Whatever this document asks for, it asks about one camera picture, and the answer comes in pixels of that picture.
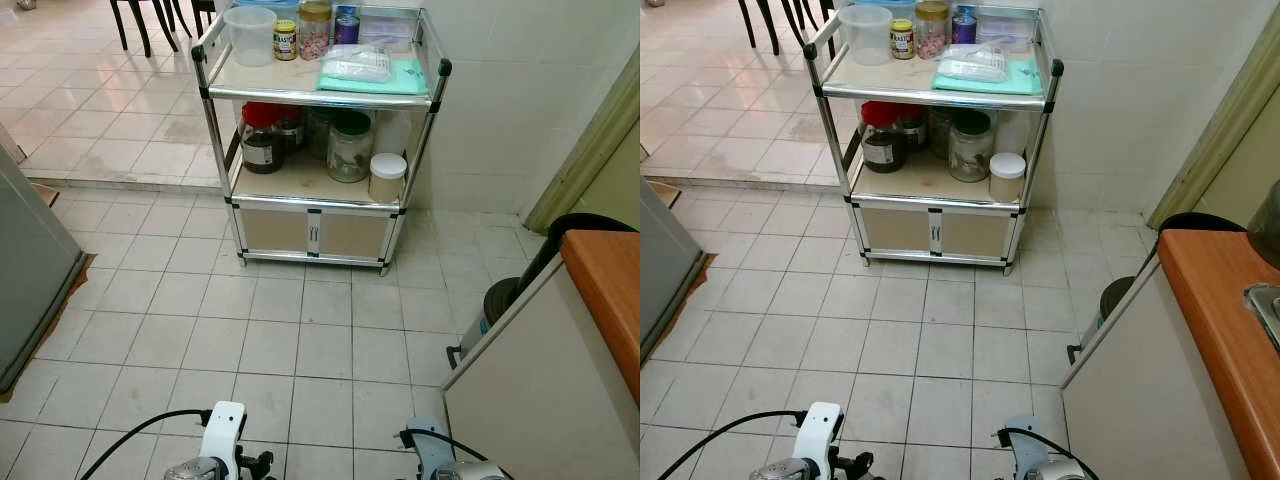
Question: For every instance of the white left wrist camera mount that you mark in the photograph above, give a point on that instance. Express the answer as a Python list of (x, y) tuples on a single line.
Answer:
[(820, 430), (224, 430)]

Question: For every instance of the grey refrigerator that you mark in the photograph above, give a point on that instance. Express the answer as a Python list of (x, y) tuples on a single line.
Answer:
[(668, 270), (35, 270)]

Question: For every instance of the green door frame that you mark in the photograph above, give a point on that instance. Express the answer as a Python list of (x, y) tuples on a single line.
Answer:
[(1215, 130), (590, 150)]

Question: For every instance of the metal frame shelf cart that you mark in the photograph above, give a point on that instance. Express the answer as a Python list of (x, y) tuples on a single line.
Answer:
[(935, 230), (320, 230)]

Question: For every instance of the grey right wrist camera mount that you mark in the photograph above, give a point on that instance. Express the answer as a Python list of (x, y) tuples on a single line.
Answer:
[(430, 450), (1025, 448)]

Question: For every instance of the clear plastic storage box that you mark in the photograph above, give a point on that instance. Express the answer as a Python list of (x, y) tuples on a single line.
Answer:
[(388, 28), (1005, 28)]

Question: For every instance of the dark glass pot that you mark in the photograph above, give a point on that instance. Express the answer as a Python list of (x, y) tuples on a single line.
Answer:
[(1268, 235)]

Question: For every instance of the clear glass jar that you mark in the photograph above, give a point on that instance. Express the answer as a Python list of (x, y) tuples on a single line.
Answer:
[(940, 133), (318, 135)]

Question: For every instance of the stainless steel double sink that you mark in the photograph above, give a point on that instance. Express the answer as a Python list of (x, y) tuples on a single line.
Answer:
[(1266, 315)]

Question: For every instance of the red-lid dark jar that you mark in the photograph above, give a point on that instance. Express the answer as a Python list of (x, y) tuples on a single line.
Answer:
[(882, 140), (262, 140)]

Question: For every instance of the green-lid glass jar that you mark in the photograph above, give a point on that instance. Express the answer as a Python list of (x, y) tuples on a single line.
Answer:
[(971, 150), (350, 150)]

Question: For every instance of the dark wooden chair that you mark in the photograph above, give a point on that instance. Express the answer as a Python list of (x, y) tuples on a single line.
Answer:
[(772, 20), (143, 20)]

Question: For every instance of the small dark glass jar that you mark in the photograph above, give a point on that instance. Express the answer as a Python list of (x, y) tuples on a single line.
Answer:
[(293, 130), (913, 128)]

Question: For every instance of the white-lid beige jar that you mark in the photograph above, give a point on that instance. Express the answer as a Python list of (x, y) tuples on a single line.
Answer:
[(387, 180), (1007, 180)]

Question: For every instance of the wood-top white kitchen counter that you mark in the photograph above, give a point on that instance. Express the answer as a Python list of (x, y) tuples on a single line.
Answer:
[(1150, 400), (540, 390)]

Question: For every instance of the clear plastic lidded tub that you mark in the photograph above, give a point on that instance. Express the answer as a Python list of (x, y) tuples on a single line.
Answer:
[(250, 38), (865, 38)]

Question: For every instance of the tall yellow-lid jar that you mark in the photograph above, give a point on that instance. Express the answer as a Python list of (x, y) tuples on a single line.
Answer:
[(931, 30), (315, 30)]

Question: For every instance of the blue tin can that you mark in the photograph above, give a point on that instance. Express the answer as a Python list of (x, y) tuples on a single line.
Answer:
[(964, 28), (347, 28)]

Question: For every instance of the black rubbish bin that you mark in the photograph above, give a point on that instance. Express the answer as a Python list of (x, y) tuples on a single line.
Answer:
[(500, 300), (1115, 295)]

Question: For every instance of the clear plastic bag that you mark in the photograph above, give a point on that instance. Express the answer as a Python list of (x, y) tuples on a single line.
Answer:
[(355, 64), (972, 64)]

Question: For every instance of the small yellow-lid jar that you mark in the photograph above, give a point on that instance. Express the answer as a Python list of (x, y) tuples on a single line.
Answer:
[(902, 42), (285, 42)]

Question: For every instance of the green flat folder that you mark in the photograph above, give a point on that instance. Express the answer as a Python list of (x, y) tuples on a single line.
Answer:
[(1020, 78), (400, 78)]

